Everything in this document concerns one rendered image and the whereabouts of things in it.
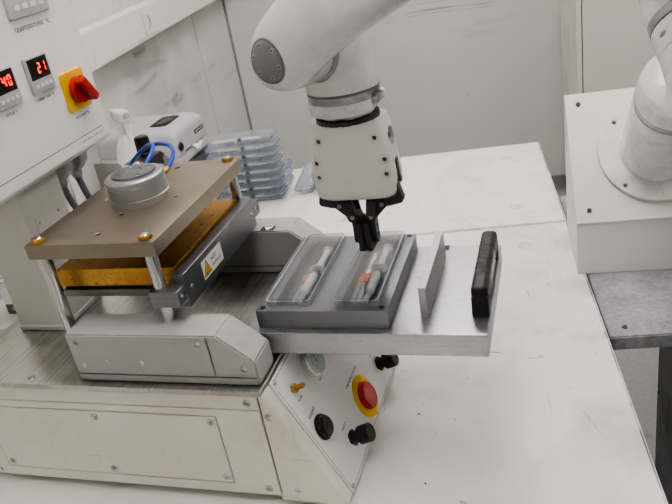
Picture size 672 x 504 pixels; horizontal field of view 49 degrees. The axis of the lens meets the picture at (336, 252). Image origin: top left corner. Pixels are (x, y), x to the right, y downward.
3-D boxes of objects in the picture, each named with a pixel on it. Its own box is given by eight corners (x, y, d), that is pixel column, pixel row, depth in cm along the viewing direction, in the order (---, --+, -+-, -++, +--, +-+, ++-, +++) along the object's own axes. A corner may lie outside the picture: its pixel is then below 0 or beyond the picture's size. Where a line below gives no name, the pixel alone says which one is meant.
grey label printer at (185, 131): (109, 199, 197) (89, 138, 189) (142, 171, 214) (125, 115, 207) (192, 193, 190) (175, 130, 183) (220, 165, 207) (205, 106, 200)
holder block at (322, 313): (259, 328, 90) (254, 310, 89) (306, 252, 107) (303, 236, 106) (389, 329, 85) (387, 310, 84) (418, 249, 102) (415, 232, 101)
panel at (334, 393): (352, 494, 93) (267, 384, 88) (397, 354, 118) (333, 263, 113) (365, 490, 92) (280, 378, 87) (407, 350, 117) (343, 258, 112)
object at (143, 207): (7, 309, 95) (-31, 219, 90) (126, 209, 122) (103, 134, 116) (173, 309, 88) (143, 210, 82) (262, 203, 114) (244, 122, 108)
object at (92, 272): (66, 296, 96) (41, 231, 92) (146, 223, 115) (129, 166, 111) (183, 295, 91) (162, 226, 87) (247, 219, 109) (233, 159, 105)
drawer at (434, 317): (249, 358, 92) (236, 304, 88) (302, 271, 110) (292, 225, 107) (489, 363, 83) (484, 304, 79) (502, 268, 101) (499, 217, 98)
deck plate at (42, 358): (-52, 385, 100) (-55, 380, 99) (87, 262, 129) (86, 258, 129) (260, 397, 86) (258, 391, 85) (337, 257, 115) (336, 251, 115)
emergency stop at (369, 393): (365, 416, 103) (350, 395, 102) (371, 398, 107) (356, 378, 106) (375, 413, 103) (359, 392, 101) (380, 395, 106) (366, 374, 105)
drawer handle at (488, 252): (472, 317, 85) (469, 287, 83) (483, 256, 97) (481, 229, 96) (490, 317, 84) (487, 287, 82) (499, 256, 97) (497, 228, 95)
